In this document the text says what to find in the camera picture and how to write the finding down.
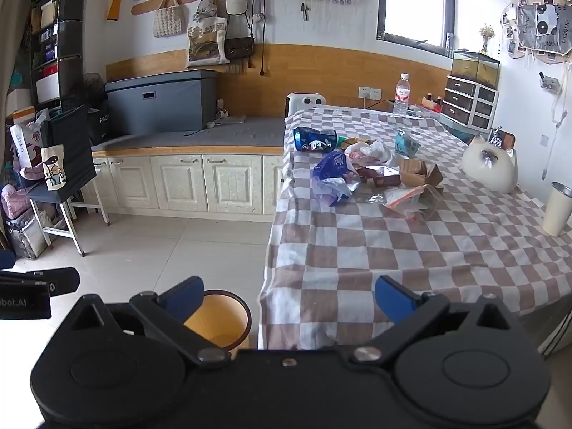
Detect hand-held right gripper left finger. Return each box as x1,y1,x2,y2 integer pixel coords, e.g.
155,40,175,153
58,276,228,366

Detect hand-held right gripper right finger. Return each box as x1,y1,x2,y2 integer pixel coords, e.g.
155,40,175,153
349,276,519,364

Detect cream waste bin dark rim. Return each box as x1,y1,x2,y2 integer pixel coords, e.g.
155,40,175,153
182,290,252,361

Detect clear zip bag red stripe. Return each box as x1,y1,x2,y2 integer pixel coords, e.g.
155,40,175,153
382,185,442,223

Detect maroon snack packet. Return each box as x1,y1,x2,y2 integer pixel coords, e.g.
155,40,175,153
357,165,404,189

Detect torn brown cardboard piece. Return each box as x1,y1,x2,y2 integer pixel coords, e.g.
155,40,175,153
399,158,444,189

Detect purple snack wrapper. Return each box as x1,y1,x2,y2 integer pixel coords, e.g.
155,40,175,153
311,151,359,207

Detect white plastic bag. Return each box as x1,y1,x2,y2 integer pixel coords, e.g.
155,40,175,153
344,139,399,167

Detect teal snack packet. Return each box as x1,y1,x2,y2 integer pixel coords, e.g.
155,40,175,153
394,129,421,157

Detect blue foil snack bag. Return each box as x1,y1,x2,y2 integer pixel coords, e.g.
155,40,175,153
292,127,339,153

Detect white metal stool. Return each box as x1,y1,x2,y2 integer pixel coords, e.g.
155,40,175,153
28,187,111,258

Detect cartoon print tote bag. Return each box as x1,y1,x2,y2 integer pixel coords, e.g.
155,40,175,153
41,144,68,191

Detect white paper bag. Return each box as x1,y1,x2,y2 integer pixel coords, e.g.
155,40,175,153
9,109,51,171

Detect black cloth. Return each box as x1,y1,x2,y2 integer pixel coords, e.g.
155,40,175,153
46,104,98,200

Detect white cat-shaped ornament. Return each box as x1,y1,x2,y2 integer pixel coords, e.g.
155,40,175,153
460,133,518,196

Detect white tumbler cup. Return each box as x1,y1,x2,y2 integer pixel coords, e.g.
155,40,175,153
542,181,572,238

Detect small brown holder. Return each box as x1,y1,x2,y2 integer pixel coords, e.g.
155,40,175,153
489,127,516,151

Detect grey storage box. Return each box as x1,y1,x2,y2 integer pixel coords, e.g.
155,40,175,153
104,70,220,137

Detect clear water bottle red label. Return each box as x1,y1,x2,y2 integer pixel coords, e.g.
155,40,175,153
392,73,411,117

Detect white drawer organizer dark drawers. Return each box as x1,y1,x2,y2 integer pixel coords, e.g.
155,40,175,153
440,75,499,130

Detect black hanging shelf organizer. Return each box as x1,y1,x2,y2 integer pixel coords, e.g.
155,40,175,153
29,0,86,104

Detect glass fish tank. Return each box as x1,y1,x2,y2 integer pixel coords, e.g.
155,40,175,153
450,50,502,88

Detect printed canvas tote bag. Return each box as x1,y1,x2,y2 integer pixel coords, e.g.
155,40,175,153
185,16,231,69

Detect brown leather satchel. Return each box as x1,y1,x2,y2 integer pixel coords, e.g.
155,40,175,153
223,35,256,62

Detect beige crochet bag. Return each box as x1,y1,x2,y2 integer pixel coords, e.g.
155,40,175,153
153,0,187,39

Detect dried flower vase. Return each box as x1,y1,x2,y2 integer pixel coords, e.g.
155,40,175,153
478,23,495,55

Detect dark framed window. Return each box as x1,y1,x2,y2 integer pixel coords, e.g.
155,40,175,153
376,0,457,57

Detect photo wall board panda print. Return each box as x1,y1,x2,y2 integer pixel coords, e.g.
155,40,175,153
500,0,572,62

